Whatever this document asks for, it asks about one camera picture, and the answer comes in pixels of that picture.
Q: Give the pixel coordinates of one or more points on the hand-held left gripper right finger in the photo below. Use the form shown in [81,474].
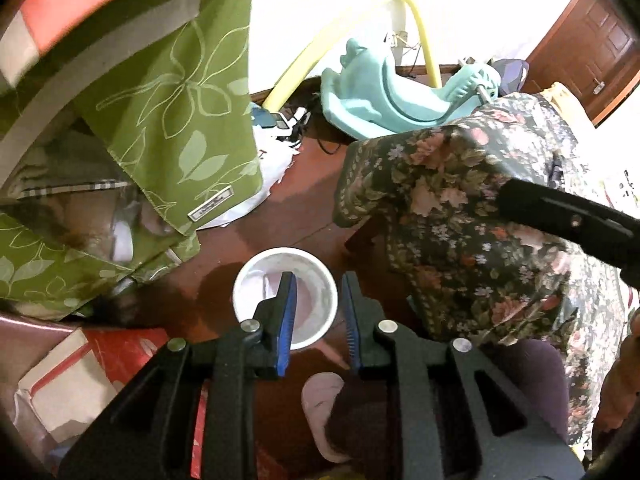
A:
[352,340]

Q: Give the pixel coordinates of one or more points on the dark floral tablecloth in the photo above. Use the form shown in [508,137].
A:
[450,185]

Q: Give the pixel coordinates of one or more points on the brown wooden door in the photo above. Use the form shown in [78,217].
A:
[590,35]

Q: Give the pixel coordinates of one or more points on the white wall socket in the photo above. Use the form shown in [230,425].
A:
[400,40]

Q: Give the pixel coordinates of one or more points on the white cup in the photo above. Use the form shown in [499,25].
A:
[315,300]

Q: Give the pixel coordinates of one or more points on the white plastic shopping bag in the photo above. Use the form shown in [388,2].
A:
[272,165]

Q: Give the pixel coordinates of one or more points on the yellow foam tube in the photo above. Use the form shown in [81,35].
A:
[310,55]

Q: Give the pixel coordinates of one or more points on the purple padded stool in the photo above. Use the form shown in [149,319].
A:
[530,375]

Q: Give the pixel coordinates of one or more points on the white plastic device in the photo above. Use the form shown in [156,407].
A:
[286,122]

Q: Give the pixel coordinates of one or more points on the teal plastic rocking toy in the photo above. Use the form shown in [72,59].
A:
[400,85]

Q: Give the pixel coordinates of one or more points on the teal flat case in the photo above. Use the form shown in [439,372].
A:
[262,117]

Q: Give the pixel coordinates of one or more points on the red patterned box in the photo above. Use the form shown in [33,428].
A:
[125,350]

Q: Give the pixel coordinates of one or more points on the green leaf-print cloth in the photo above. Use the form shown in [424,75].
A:
[190,110]

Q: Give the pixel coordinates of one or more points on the purple cloth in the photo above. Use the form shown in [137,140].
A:
[510,72]

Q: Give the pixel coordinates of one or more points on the pale pink slipper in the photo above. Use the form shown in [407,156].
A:
[317,405]

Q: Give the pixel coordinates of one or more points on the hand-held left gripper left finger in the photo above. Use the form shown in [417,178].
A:
[289,330]

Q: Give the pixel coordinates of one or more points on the pink satin cloth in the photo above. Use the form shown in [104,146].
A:
[30,322]

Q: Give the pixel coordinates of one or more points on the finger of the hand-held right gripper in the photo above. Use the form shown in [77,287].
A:
[560,210]

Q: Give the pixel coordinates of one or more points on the person's right hand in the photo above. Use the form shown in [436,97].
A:
[619,390]

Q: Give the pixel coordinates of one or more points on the white box with red stripe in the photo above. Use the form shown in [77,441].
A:
[65,390]

